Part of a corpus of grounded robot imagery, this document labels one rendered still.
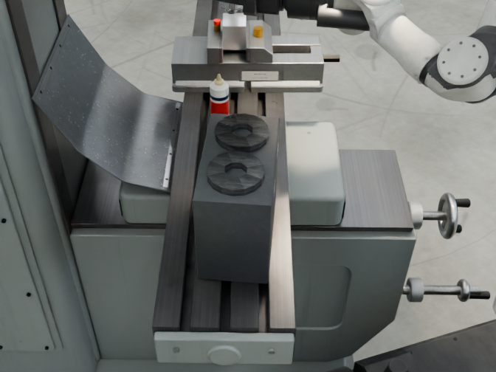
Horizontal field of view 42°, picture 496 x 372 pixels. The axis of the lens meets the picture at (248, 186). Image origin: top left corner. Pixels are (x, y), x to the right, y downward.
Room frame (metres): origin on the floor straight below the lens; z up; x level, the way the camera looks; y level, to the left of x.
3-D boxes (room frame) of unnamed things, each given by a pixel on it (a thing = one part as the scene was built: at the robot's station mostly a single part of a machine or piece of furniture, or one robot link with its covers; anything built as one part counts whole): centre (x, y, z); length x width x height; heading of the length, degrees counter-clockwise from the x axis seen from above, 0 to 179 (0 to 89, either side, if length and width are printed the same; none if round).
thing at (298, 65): (1.32, 0.00, 0.99); 0.35 x 0.15 x 0.11; 91
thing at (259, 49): (1.32, -0.02, 1.02); 0.12 x 0.06 x 0.04; 1
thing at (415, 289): (1.01, -0.49, 0.51); 0.22 x 0.06 x 0.06; 90
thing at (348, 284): (1.15, 0.01, 0.43); 0.80 x 0.30 x 0.60; 90
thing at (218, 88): (1.15, 0.06, 0.99); 0.04 x 0.04 x 0.11
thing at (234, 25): (1.32, 0.03, 1.05); 0.06 x 0.05 x 0.06; 1
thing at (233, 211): (0.80, 0.01, 1.03); 0.22 x 0.12 x 0.20; 175
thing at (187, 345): (1.20, 0.03, 0.89); 1.24 x 0.23 x 0.08; 0
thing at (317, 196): (1.15, 0.03, 0.79); 0.50 x 0.35 x 0.12; 90
